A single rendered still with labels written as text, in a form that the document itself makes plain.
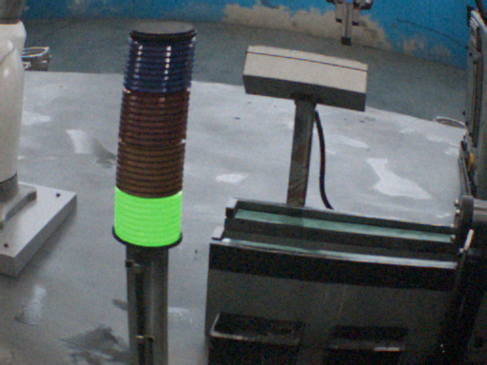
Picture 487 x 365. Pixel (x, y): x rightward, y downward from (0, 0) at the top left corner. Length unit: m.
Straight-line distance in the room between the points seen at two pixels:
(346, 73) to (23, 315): 0.57
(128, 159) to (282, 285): 0.36
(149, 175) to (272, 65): 0.54
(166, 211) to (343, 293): 0.34
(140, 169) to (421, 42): 6.02
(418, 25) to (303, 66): 5.45
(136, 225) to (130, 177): 0.04
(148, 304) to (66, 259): 0.46
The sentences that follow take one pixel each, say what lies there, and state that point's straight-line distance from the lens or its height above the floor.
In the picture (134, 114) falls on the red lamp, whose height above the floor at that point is 1.15.
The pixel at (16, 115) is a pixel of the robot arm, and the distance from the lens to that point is 1.35.
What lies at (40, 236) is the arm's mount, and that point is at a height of 0.82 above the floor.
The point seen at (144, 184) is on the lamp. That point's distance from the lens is 0.81.
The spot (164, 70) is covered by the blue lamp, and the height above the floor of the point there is 1.18.
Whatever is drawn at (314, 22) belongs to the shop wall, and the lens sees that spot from 6.82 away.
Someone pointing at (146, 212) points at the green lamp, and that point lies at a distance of 0.82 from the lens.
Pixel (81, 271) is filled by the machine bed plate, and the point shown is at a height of 0.80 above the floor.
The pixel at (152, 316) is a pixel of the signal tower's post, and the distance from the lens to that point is 0.88.
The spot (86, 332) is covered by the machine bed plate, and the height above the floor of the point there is 0.80.
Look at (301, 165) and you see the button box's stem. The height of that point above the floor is 0.92.
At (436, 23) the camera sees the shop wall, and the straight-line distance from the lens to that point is 6.75.
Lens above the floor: 1.38
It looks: 21 degrees down
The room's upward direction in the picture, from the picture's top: 5 degrees clockwise
